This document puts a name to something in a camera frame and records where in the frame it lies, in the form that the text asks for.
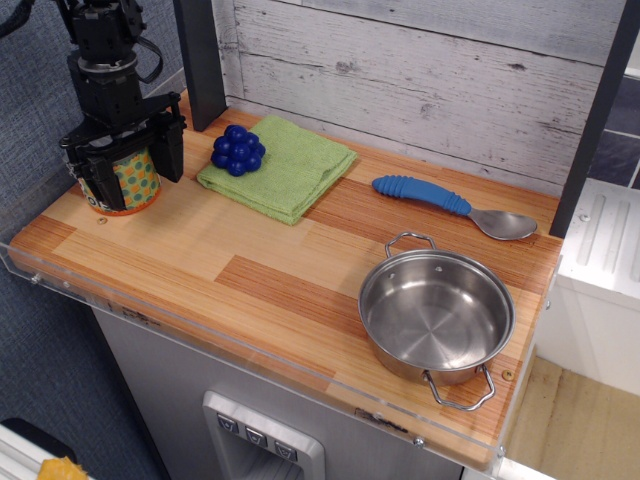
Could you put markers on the yellow object bottom left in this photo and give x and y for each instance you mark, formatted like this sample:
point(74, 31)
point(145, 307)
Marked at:
point(61, 469)

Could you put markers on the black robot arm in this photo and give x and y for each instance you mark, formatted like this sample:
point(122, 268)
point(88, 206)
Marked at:
point(126, 143)

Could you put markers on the dark right frame post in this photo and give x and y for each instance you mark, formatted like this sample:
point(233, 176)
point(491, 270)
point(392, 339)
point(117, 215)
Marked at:
point(604, 99)

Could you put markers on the stainless steel pot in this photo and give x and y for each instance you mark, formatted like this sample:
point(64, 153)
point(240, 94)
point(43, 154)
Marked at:
point(439, 318)

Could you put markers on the dark frame post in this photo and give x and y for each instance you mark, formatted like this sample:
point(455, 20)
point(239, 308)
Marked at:
point(604, 99)
point(201, 61)

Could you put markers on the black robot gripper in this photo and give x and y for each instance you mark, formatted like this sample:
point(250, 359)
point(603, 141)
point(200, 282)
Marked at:
point(110, 99)

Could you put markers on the blue bumpy ball toy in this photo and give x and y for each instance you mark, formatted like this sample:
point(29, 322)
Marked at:
point(238, 151)

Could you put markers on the polka dot tin can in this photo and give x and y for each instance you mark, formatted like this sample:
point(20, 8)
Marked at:
point(139, 181)

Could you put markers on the green folded cloth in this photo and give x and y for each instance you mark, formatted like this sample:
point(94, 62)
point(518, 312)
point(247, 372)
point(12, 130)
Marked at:
point(298, 167)

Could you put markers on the dark left frame post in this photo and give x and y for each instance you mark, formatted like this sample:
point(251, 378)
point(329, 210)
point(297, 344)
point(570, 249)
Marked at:
point(201, 61)

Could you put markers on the grey toy fridge cabinet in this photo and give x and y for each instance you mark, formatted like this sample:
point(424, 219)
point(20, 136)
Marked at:
point(240, 410)

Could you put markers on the blue handled metal spoon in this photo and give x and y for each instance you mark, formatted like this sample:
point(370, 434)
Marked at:
point(499, 225)

